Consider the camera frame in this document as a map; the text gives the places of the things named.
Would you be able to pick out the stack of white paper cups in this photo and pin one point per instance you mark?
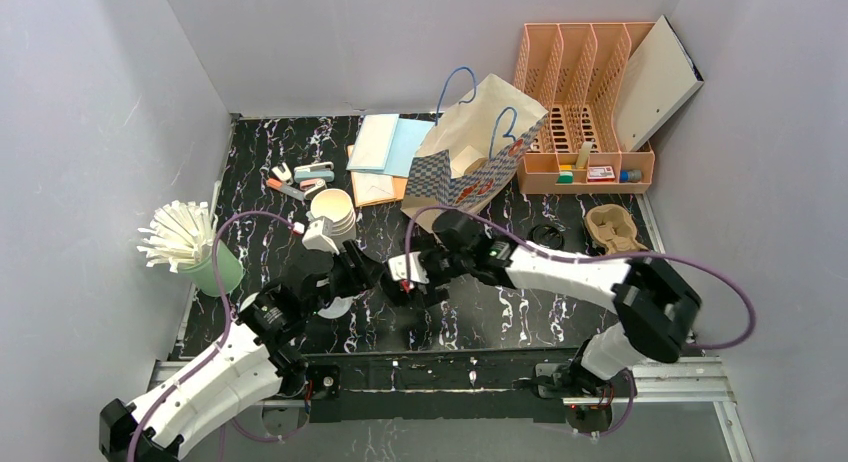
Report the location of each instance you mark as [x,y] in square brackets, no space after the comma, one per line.
[337,206]

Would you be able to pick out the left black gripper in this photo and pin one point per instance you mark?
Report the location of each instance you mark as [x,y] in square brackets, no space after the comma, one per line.
[357,269]

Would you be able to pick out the clear plastic cup lid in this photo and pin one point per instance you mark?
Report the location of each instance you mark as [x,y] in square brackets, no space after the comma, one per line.
[338,308]

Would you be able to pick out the pink white mini stapler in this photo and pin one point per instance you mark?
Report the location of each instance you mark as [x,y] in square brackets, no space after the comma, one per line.
[312,187]

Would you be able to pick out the black cup lid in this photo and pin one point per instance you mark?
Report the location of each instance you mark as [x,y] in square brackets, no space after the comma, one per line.
[548,236]

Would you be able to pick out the white staple remover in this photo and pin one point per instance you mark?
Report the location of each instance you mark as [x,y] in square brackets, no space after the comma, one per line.
[282,173]

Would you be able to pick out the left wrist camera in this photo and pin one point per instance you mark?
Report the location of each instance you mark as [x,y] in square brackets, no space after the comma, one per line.
[316,235]

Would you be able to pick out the blue checkered paper bag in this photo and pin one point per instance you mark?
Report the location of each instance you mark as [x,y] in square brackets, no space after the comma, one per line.
[497,119]

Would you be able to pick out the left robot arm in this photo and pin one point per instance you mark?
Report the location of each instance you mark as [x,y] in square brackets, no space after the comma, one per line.
[255,359]

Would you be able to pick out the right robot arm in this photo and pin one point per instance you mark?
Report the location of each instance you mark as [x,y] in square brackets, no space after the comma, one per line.
[654,305]

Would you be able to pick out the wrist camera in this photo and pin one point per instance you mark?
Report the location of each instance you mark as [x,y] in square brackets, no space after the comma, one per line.
[407,271]
[316,235]

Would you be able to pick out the red white small box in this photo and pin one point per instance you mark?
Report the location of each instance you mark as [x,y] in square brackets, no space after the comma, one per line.
[600,174]

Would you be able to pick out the green eraser block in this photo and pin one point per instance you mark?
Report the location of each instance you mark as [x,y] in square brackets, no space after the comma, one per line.
[565,177]

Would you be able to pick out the green cup of straws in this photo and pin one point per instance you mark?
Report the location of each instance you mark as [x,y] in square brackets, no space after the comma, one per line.
[181,236]

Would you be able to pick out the white board binder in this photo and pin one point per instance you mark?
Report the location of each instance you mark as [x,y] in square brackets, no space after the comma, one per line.
[660,76]

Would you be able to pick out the peach desk file organizer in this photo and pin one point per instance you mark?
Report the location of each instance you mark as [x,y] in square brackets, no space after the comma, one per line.
[575,71]

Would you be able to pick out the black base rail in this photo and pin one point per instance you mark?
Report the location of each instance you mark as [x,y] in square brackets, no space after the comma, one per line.
[432,385]

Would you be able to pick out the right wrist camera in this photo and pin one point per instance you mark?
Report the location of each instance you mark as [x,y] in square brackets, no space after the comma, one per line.
[407,271]

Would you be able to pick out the light blue envelope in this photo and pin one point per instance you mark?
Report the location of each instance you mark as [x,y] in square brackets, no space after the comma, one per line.
[386,144]

